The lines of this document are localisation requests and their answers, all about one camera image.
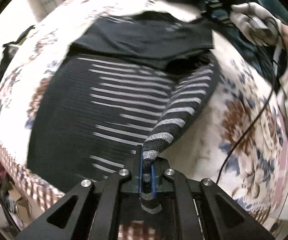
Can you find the black grey striped sweater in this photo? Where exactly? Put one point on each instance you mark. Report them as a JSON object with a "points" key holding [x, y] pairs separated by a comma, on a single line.
{"points": [[129, 85]]}

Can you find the teal velvet quilt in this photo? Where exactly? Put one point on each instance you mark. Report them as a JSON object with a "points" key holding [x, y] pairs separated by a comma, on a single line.
{"points": [[260, 59]]}

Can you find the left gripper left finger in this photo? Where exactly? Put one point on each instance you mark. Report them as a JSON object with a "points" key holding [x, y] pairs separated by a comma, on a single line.
{"points": [[89, 210]]}

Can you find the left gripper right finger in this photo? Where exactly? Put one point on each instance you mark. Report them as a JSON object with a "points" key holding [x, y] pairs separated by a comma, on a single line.
{"points": [[201, 209]]}

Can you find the gloved right hand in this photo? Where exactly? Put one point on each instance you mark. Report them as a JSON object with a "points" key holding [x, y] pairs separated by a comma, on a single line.
{"points": [[256, 23]]}

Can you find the black clothes on box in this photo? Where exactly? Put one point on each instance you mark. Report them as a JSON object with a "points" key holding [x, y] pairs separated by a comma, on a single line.
{"points": [[10, 49]]}

